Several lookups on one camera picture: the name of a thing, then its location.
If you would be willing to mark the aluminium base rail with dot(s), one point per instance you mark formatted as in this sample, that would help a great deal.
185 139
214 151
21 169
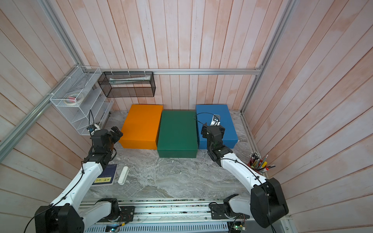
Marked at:
184 216

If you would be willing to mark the pens in cup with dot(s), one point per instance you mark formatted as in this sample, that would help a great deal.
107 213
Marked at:
264 165

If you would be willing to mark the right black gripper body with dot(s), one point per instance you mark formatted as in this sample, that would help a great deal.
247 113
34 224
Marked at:
209 128

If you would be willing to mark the horizontal aluminium wall rail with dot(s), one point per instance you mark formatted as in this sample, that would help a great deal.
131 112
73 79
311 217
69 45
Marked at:
236 71

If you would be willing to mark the tape roll in rack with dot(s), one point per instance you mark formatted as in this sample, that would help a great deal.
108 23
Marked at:
74 99

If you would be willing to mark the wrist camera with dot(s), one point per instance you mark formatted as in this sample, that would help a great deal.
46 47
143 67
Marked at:
215 120
92 128

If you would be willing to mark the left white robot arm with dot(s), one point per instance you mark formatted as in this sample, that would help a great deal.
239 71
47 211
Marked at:
62 215

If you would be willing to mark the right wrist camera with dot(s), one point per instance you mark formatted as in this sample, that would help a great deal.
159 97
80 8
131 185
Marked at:
215 120

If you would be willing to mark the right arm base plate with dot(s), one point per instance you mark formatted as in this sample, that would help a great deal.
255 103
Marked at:
222 211

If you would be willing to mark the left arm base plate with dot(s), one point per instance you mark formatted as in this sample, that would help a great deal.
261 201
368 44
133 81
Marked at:
123 214

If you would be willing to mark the blue shoebox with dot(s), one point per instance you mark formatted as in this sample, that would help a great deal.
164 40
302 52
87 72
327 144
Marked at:
205 115

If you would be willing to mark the white wire shelf rack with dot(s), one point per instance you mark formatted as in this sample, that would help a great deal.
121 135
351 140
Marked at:
81 102

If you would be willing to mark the orange shoebox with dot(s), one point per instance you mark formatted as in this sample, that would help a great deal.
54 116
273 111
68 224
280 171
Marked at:
141 127

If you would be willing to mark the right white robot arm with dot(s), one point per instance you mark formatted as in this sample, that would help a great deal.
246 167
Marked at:
266 203

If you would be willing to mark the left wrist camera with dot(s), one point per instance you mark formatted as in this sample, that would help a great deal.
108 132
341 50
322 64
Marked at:
92 128

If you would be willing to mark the papers in black basket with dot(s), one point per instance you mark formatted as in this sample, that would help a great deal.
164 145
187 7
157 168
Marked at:
134 80

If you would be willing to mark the black mesh wall basket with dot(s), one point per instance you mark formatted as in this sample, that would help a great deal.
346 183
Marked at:
126 90

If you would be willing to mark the white rectangular eraser bar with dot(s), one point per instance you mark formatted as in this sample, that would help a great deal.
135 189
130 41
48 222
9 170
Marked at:
123 175

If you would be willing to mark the red pen cup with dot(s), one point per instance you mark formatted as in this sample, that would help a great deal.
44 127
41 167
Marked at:
255 164

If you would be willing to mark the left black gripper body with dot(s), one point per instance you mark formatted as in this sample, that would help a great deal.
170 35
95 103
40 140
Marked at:
111 143

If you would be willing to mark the dark blue booklet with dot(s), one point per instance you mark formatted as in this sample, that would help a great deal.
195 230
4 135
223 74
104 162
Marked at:
107 177

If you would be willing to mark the green shoebox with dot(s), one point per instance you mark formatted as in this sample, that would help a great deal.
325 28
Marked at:
178 135

